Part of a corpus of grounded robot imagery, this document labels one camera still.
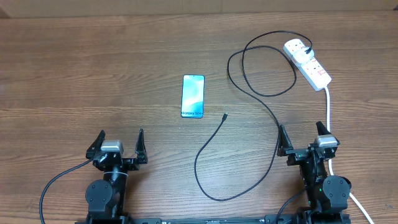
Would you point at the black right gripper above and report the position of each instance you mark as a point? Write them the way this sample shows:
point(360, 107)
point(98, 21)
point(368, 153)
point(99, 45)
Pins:
point(296, 154)

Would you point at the white charger plug adapter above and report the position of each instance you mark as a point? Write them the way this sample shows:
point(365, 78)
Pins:
point(303, 56)

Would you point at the blue Galaxy S24 smartphone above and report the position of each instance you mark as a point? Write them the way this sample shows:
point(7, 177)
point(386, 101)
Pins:
point(193, 92)

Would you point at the white power strip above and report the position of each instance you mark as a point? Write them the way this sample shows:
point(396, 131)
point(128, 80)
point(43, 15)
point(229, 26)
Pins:
point(313, 71)

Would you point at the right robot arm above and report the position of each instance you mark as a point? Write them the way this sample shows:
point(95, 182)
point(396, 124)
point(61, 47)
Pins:
point(327, 194)

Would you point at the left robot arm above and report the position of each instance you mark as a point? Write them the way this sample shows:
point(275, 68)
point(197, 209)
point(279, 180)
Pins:
point(106, 196)

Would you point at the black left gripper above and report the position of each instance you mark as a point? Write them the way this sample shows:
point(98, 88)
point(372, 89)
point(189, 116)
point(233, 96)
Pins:
point(132, 164)

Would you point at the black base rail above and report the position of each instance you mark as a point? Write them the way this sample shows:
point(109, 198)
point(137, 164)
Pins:
point(268, 219)

